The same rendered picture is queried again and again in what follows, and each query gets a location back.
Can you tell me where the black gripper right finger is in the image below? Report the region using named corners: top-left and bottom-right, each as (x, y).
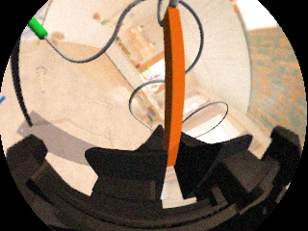
top-left (173, 132), bottom-right (254, 200)

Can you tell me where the grey loop with orange handle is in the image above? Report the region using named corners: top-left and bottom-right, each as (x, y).
top-left (157, 0), bottom-right (186, 167)

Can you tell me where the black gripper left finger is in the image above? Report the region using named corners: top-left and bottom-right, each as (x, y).
top-left (85, 124), bottom-right (168, 200)

